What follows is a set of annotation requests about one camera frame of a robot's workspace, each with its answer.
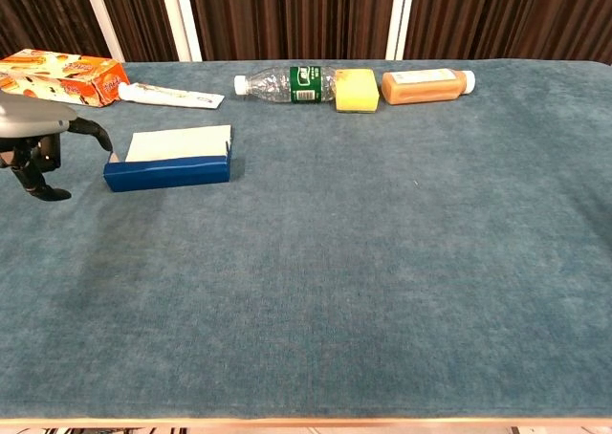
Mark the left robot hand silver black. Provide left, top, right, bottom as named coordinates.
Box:
left=0, top=89, right=115, bottom=203

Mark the blue glasses case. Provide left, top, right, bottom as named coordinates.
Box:
left=102, top=124, right=233, bottom=193

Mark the orange biscuit box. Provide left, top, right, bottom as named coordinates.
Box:
left=0, top=48, right=131, bottom=108

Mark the white toothpaste tube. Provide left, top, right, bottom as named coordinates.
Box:
left=117, top=81, right=226, bottom=111

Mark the clear bottle green label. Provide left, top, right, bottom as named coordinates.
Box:
left=233, top=65, right=339, bottom=104

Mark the dark brown curtain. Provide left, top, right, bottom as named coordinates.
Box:
left=0, top=0, right=612, bottom=66

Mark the yellow sponge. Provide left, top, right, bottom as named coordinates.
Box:
left=334, top=68, right=381, bottom=115

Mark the teal table cloth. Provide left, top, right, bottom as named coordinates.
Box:
left=0, top=59, right=612, bottom=421

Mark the brown drink bottle white cap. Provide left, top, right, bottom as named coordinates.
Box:
left=381, top=68, right=477, bottom=106

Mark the thin white frame post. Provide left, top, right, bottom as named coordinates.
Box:
left=79, top=0, right=126, bottom=64

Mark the wide white frame post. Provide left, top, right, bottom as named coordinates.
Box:
left=157, top=0, right=204, bottom=62
left=384, top=0, right=418, bottom=61

